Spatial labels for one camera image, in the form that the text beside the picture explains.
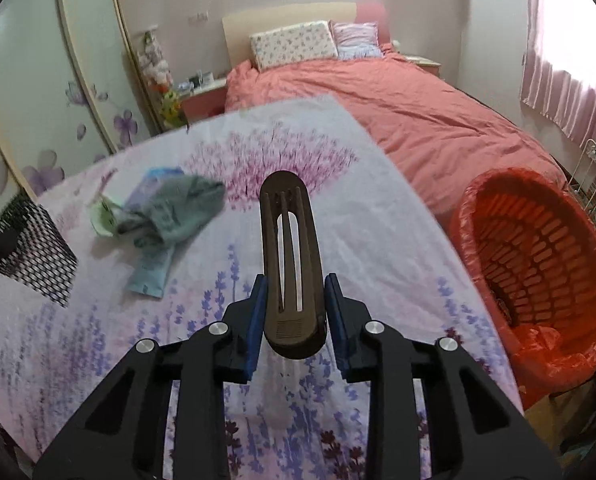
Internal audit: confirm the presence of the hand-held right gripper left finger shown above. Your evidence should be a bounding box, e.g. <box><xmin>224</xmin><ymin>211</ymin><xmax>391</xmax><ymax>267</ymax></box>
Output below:
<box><xmin>30</xmin><ymin>274</ymin><xmax>269</xmax><ymax>480</ymax></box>

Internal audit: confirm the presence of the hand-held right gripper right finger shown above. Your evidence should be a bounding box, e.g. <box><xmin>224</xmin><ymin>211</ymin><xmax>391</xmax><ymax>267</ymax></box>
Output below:
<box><xmin>324</xmin><ymin>272</ymin><xmax>564</xmax><ymax>480</ymax></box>

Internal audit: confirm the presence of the brown slotted plastic piece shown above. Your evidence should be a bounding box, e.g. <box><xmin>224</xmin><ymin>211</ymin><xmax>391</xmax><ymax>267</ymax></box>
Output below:
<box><xmin>259</xmin><ymin>171</ymin><xmax>327</xmax><ymax>360</ymax></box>

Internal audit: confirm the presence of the black white patterned cloth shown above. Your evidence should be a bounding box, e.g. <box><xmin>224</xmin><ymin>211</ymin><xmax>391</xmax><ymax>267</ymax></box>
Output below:
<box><xmin>0</xmin><ymin>194</ymin><xmax>79</xmax><ymax>307</ymax></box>

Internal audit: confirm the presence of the red plastic waste basket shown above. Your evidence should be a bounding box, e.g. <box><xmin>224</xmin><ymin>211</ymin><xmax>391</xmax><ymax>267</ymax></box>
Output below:
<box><xmin>447</xmin><ymin>167</ymin><xmax>596</xmax><ymax>411</ymax></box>

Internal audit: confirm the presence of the floral print tablecloth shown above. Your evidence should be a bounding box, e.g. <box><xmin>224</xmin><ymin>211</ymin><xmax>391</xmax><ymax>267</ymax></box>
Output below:
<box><xmin>0</xmin><ymin>94</ymin><xmax>526</xmax><ymax>480</ymax></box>

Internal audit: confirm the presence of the light blue sock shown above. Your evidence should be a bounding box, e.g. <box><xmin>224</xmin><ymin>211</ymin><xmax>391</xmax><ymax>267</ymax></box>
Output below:
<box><xmin>124</xmin><ymin>166</ymin><xmax>186</xmax><ymax>301</ymax></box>

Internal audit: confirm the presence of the green white crumpled sock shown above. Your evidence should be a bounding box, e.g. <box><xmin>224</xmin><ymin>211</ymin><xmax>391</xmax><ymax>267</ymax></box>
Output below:
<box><xmin>89</xmin><ymin>197</ymin><xmax>124</xmax><ymax>237</ymax></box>

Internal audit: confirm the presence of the dark green cloth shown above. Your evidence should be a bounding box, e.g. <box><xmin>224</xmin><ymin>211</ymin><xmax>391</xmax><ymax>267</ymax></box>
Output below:
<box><xmin>115</xmin><ymin>174</ymin><xmax>226</xmax><ymax>251</ymax></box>

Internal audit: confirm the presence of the wardrobe with flower print doors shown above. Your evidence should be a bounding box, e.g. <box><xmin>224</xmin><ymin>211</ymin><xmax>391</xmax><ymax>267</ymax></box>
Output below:
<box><xmin>0</xmin><ymin>0</ymin><xmax>166</xmax><ymax>211</ymax></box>

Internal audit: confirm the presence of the red plastic bag liner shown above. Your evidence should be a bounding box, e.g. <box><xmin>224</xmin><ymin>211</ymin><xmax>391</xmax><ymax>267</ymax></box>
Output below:
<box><xmin>447</xmin><ymin>167</ymin><xmax>596</xmax><ymax>411</ymax></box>

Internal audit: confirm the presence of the pink bedside nightstand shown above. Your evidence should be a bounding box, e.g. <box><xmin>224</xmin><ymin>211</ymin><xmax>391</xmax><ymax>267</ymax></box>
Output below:
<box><xmin>180</xmin><ymin>80</ymin><xmax>228</xmax><ymax>123</ymax></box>

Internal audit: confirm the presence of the bed with salmon duvet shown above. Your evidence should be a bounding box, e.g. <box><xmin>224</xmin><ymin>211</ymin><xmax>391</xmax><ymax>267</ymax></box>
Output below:
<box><xmin>224</xmin><ymin>42</ymin><xmax>566</xmax><ymax>231</ymax></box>

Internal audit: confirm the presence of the stack of plush toys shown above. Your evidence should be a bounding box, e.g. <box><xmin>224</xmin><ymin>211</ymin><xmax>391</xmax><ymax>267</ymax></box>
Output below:
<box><xmin>138</xmin><ymin>29</ymin><xmax>184</xmax><ymax>128</ymax></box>

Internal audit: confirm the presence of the beige bedside nightstand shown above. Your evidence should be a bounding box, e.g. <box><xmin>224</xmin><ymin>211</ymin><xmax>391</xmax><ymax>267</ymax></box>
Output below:
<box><xmin>407</xmin><ymin>54</ymin><xmax>442</xmax><ymax>79</ymax></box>

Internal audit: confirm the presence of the floral print pillow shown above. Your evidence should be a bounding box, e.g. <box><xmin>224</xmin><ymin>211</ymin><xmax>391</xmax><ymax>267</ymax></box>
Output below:
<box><xmin>249</xmin><ymin>20</ymin><xmax>339</xmax><ymax>72</ymax></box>

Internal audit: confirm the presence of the pink striped pillow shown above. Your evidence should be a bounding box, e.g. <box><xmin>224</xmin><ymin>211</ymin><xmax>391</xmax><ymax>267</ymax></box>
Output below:
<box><xmin>329</xmin><ymin>20</ymin><xmax>384</xmax><ymax>60</ymax></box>

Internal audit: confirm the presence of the beige and pink headboard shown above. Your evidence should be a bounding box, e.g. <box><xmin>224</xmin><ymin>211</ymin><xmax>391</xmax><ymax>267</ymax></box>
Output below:
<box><xmin>221</xmin><ymin>1</ymin><xmax>391</xmax><ymax>68</ymax></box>

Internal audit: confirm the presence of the pink curtain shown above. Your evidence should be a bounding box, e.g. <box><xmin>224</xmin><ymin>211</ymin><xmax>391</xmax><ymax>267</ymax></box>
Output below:
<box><xmin>519</xmin><ymin>0</ymin><xmax>596</xmax><ymax>143</ymax></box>

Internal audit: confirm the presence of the white wire rack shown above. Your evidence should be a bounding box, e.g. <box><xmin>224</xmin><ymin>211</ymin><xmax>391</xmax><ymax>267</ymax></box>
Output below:
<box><xmin>568</xmin><ymin>137</ymin><xmax>596</xmax><ymax>231</ymax></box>

